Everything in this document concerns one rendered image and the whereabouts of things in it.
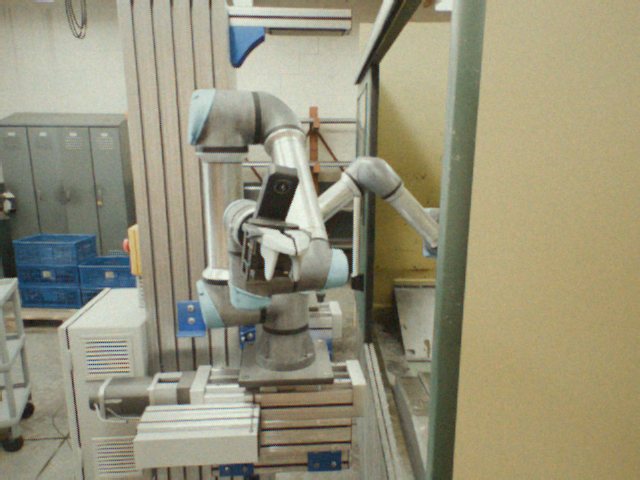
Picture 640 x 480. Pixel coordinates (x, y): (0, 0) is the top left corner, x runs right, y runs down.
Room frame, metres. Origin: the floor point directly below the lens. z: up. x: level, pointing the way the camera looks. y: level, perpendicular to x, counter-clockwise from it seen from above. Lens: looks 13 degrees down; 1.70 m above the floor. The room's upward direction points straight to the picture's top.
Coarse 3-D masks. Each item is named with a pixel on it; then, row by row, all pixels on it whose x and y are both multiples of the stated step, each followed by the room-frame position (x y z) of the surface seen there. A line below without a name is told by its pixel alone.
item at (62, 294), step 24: (24, 240) 4.54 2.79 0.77; (72, 240) 4.74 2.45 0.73; (24, 264) 4.37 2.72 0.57; (48, 264) 4.36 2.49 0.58; (72, 264) 4.34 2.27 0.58; (96, 264) 4.66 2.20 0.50; (120, 264) 4.69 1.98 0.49; (24, 288) 4.38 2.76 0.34; (48, 288) 4.36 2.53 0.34; (72, 288) 4.34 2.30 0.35; (96, 288) 4.31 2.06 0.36; (120, 288) 4.30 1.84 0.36; (24, 312) 4.26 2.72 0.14; (48, 312) 4.27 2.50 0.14; (72, 312) 4.27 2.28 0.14
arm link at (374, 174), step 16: (368, 160) 1.72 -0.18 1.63; (368, 176) 1.69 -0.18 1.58; (384, 176) 1.67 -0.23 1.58; (384, 192) 1.67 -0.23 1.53; (400, 192) 1.68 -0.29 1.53; (400, 208) 1.69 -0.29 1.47; (416, 208) 1.69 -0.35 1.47; (416, 224) 1.70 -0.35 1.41; (432, 224) 1.70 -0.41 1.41; (432, 240) 1.71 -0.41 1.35
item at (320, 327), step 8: (336, 304) 1.68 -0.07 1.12; (336, 312) 1.59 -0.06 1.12; (312, 320) 1.57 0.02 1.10; (320, 320) 1.57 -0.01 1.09; (328, 320) 1.57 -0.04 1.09; (336, 320) 1.58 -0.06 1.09; (312, 328) 1.59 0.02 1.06; (320, 328) 1.59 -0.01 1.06; (328, 328) 1.59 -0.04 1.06; (336, 328) 1.58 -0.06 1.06; (312, 336) 1.57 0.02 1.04; (320, 336) 1.57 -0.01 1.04; (328, 336) 1.57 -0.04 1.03; (336, 336) 1.58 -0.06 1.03
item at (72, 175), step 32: (0, 128) 5.39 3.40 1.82; (32, 128) 5.42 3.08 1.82; (64, 128) 5.38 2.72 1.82; (96, 128) 5.47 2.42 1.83; (32, 160) 5.42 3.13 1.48; (64, 160) 5.37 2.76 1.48; (96, 160) 5.46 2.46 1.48; (128, 160) 5.71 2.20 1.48; (32, 192) 5.41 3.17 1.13; (64, 192) 5.42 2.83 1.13; (96, 192) 5.46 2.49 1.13; (128, 192) 5.61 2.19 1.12; (32, 224) 5.41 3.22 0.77; (64, 224) 5.43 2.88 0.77; (96, 224) 5.45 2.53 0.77; (128, 224) 5.51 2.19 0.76
